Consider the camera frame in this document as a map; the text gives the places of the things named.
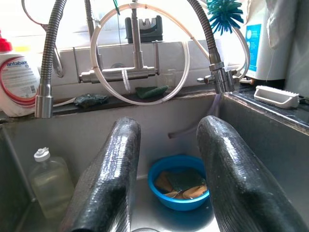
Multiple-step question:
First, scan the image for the blue plastic bowl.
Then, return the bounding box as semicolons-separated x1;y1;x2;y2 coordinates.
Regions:
147;154;211;211

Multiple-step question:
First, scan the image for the steel tap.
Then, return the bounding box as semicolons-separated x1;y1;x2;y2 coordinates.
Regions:
78;0;160;84

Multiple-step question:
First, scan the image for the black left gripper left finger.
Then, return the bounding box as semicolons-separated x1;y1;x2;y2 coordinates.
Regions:
60;117;142;232

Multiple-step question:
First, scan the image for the flexible steel hose spray head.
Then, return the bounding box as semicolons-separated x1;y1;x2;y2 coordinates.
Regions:
34;0;67;118

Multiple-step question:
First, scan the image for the white detergent bottle red cap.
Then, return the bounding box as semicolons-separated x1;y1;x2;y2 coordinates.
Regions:
0;31;42;118

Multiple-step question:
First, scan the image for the dark green scouring pad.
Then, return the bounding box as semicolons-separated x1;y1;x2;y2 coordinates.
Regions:
73;93;110;108

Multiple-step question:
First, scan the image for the flexible steel hose with valve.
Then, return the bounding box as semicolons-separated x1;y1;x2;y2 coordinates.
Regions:
187;0;239;94

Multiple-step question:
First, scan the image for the blue bottle brush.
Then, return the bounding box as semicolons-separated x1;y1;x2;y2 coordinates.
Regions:
206;0;245;34

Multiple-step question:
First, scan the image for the clear soap bottle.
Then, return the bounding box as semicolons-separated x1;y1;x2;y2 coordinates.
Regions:
28;147;75;219

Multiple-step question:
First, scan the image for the steel sink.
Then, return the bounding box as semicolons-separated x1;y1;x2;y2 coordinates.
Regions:
0;94;309;232

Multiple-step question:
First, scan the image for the clear thin hose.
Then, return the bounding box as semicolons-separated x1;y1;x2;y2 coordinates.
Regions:
168;93;222;140

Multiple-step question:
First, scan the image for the glass jar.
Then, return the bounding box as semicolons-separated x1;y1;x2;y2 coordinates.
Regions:
162;69;177;89

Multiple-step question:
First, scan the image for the white water filter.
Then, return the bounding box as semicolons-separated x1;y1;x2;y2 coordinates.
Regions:
245;0;288;82

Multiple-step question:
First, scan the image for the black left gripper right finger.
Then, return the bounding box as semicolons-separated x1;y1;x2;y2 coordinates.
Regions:
196;115;309;232

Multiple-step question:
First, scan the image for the wire strainer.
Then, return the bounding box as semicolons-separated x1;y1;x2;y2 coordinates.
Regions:
21;0;50;28

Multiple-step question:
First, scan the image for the white scrub brush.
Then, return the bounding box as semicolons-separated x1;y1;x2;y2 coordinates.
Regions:
253;85;300;110

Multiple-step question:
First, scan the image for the black knife sharpener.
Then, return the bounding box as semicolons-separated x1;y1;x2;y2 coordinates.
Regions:
124;15;164;44

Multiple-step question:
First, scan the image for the green topped yellow sponge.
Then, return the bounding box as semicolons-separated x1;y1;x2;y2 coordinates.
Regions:
166;172;208;199

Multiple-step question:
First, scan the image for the small white tap brush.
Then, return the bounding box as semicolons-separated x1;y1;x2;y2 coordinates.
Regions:
120;69;133;93

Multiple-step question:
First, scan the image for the white tube loop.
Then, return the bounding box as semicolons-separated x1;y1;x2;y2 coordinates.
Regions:
90;2;251;106

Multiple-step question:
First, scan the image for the white hanging cloth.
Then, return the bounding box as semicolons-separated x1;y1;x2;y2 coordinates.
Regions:
265;0;299;50

